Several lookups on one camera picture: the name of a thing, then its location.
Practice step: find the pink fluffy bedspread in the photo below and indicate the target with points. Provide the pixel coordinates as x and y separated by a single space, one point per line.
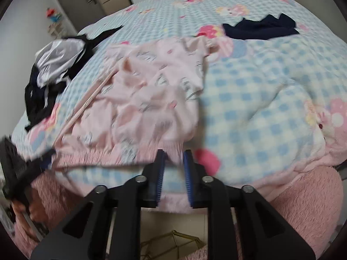
298 208

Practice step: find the black and white clothes pile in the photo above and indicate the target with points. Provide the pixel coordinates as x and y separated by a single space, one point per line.
38 103

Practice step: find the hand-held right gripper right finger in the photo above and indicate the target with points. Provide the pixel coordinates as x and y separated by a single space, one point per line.
188 178

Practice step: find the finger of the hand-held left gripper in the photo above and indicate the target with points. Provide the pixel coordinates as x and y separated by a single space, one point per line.
40 163

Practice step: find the small light shelf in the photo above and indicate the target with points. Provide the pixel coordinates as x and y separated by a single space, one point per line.
56 29

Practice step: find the colourful toy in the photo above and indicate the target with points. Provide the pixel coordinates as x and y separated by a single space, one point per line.
53 15

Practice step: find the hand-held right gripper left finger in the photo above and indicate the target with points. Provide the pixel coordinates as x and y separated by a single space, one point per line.
160 176

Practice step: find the person's left hand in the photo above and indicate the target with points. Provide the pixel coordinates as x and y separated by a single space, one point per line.
25 212

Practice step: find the white satin garment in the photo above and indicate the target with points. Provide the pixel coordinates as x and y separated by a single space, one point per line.
57 57

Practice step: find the grey door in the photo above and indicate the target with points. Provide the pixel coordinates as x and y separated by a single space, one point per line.
73 2

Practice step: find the navy garment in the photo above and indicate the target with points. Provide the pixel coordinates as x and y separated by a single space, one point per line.
257 29

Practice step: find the pink printed pajama pants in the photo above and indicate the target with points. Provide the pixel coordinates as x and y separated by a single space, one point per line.
151 92

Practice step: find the blue checked cartoon blanket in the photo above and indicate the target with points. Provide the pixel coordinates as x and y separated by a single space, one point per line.
257 100

